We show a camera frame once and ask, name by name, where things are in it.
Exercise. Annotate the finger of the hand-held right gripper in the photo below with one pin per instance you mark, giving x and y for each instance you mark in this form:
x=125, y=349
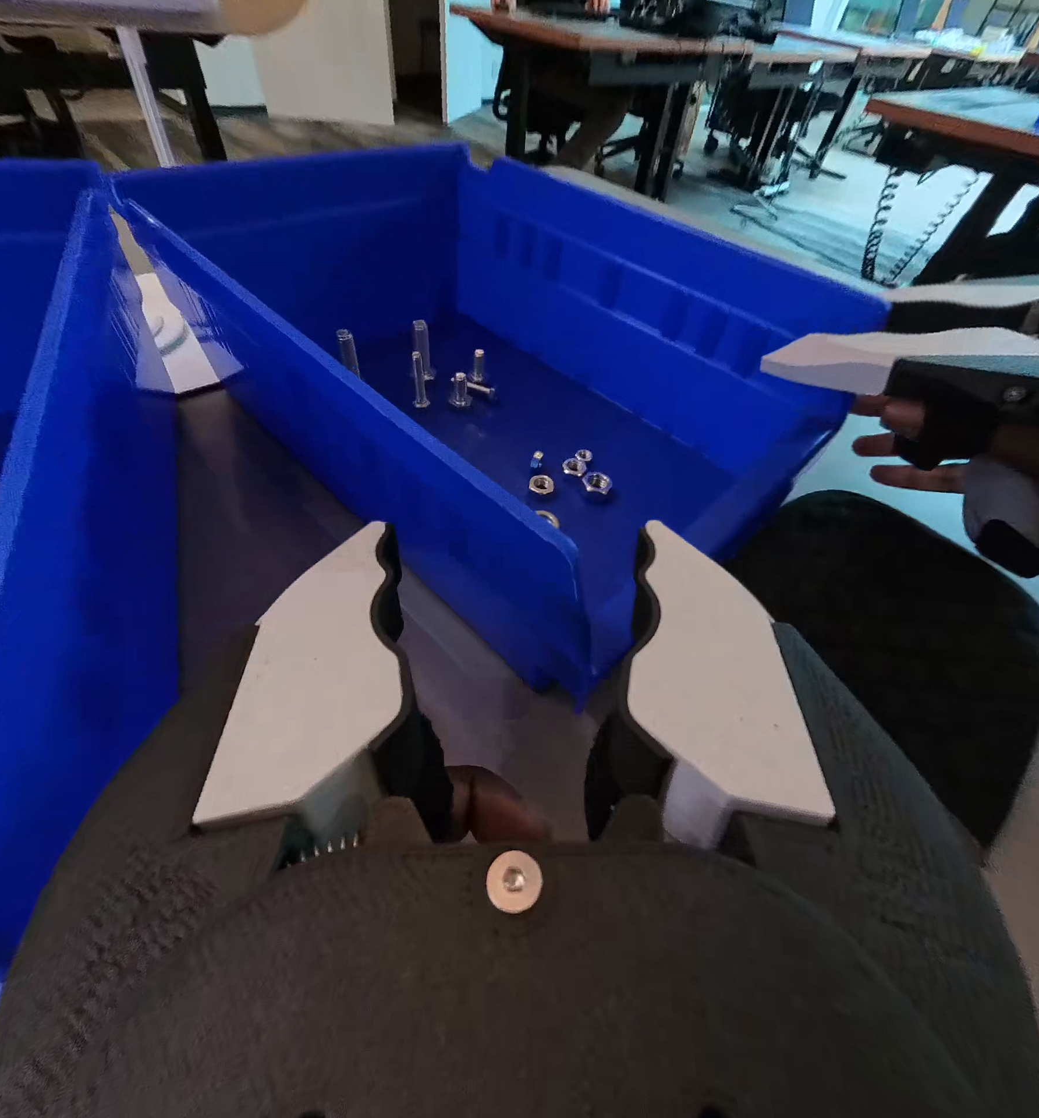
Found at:
x=964, y=295
x=877, y=362

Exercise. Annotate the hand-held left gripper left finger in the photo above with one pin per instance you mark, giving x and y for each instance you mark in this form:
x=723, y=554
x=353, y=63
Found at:
x=318, y=690

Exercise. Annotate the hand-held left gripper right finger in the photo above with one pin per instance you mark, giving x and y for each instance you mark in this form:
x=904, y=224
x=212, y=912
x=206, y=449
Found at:
x=720, y=699

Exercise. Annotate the large steel bolt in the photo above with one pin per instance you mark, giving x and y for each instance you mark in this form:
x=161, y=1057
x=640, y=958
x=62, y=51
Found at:
x=347, y=351
x=421, y=341

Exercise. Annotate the person's left hand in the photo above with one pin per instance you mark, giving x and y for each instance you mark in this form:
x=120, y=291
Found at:
x=493, y=803

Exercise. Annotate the wooden office table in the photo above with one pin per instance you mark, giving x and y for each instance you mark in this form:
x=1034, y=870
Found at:
x=624, y=35
x=964, y=118

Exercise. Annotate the black foam pad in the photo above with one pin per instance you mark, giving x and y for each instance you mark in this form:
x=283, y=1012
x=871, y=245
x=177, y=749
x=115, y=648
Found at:
x=903, y=629

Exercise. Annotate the white document stand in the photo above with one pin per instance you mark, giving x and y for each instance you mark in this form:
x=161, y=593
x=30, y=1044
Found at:
x=189, y=371

